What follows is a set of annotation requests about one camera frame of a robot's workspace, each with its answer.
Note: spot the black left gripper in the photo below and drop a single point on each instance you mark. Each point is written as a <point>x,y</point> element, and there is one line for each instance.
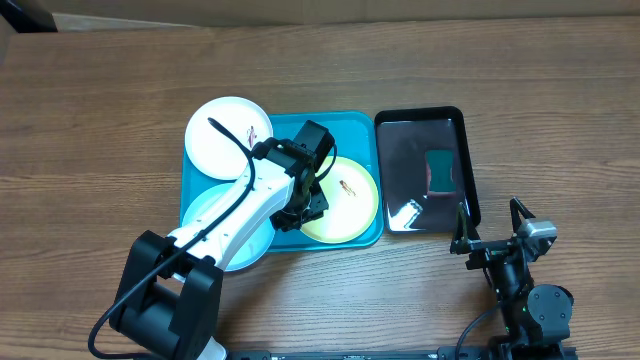
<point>318,203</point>

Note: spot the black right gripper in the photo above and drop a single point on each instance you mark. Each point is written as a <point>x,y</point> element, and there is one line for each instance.
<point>489,246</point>

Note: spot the yellow plate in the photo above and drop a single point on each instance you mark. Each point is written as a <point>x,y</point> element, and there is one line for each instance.
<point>353,200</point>

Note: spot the green and orange sponge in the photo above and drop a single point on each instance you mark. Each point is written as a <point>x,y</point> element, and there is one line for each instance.
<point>439,170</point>

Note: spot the white plate with red stain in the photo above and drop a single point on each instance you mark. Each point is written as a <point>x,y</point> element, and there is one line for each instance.
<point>214,154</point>

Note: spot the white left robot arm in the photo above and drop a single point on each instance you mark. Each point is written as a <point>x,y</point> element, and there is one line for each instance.
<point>169,295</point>

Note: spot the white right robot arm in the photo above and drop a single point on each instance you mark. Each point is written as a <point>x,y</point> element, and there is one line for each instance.
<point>536,317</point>

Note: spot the black rectangular tray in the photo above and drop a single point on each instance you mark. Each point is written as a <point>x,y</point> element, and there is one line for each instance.
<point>403,137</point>

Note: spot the teal plastic tray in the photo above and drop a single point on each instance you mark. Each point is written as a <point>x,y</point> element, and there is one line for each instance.
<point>356,140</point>

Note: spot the light blue plate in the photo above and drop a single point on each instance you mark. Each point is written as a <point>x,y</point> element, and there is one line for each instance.
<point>253,249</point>

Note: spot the brown cardboard backdrop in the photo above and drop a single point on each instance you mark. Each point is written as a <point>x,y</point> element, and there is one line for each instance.
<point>37,15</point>

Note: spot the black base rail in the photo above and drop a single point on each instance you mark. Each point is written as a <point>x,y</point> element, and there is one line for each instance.
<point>442,353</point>

